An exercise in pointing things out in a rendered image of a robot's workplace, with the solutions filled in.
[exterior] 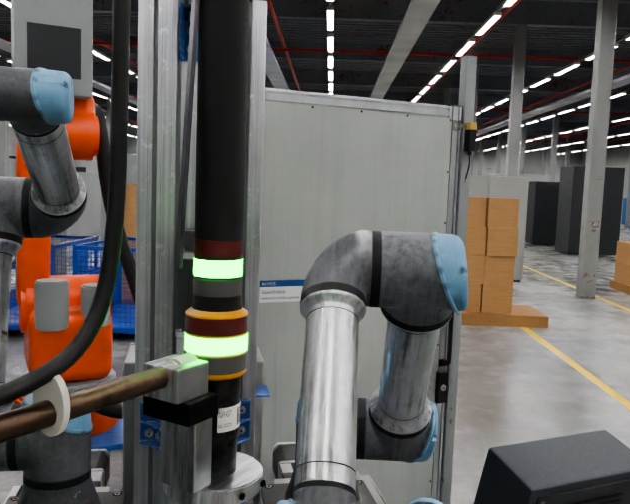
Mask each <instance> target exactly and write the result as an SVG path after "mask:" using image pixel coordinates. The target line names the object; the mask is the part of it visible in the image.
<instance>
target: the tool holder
mask: <svg viewBox="0 0 630 504"><path fill-rule="evenodd" d="M175 356H179V355H176V354H174V355H171V356H167V357H164V358H160V359H157V360H153V361H150V362H146V363H144V365H143V371H145V370H148V369H151V368H155V367H158V366H162V367H163V368H164V369H165V371H166V373H167V375H168V383H167V385H166V387H165V388H163V389H160V390H157V391H154V392H151V393H148V394H145V395H143V414H144V415H146V416H150V417H153V418H157V419H160V420H161V482H162V483H163V491H164V493H165V494H166V495H167V496H168V497H169V498H170V499H172V500H173V501H175V502H177V503H180V504H240V503H243V502H245V501H247V500H249V499H251V498H253V497H254V496H255V495H256V494H258V492H259V491H260V490H261V488H262V487H264V486H265V485H266V481H265V480H263V468H262V466H261V464H260V463H259V462H258V461H257V460H256V459H254V458H253V457H251V456H249V455H246V454H243V453H239V452H237V458H236V471H235V472H234V473H233V474H231V475H230V476H227V477H223V478H217V479H211V455H212V417H214V416H217V415H218V408H219V394H217V393H213V392H209V391H208V372H209V362H208V361H205V360H200V359H198V360H195V361H192V362H188V363H185V364H182V365H181V364H172V363H167V362H168V361H165V360H167V359H169V358H172V357H175Z"/></svg>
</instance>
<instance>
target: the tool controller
mask: <svg viewBox="0 0 630 504"><path fill-rule="evenodd" d="M474 504H630V448H629V447H627V446H626V445H625V444H624V443H622V442H621V441H620V440H618V439H617V438H616V437H615V436H613V435H612V434H611V433H609V432H608V431H607V430H604V429H603V430H596V431H590V432H584V433H577V434H571V435H565V436H558V437H552V438H546V439H539V440H533V441H526V442H520V443H514V444H507V445H501V446H495V447H490V448H489V449H488V452H487V456H486V460H485V463H484V467H483V471H482V474H481V478H480V482H479V485H478V489H477V493H476V496H475V500H474Z"/></svg>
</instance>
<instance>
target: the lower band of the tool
mask: <svg viewBox="0 0 630 504"><path fill-rule="evenodd" d="M185 314H186V315H188V316H190V317H194V318H201V319H215V320H221V319H236V318H241V317H245V316H247V315H248V311H247V310H246V309H244V308H243V307H242V309H240V310H237V311H231V312H206V311H199V310H195V309H193V308H192V307H190V308H189V309H187V310H186V311H185ZM185 333H186V334H188V335H190V336H193V337H198V338H207V339H227V338H236V337H240V336H244V335H246V334H247V333H248V331H247V332H246V333H244V334H241V335H236V336H228V337H206V336H198V335H193V334H190V333H187V332H186V331H185ZM246 352H247V350H246V351H245V352H243V353H240V354H236V355H229V356H203V355H197V354H193V355H195V356H197V357H204V358H228V357H235V356H239V355H242V354H245V353H246ZM246 371H247V368H246V369H245V370H244V371H241V372H239V373H235V374H228V375H208V380H229V379H234V378H237V377H240V376H242V375H243V374H244V373H245V372H246Z"/></svg>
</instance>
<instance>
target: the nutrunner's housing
mask: <svg viewBox="0 0 630 504"><path fill-rule="evenodd" d="M240 388H241V376H240V377H237V378H234V379H229V380H208V391H209V392H213V393H217V394H219V408H218V415H217V416H214V417H212V455H211V479H217V478H223V477H227V476H230V475H231V474H233V473H234V472H235V471H236V458H237V438H238V437H239V425H240V404H241V400H240Z"/></svg>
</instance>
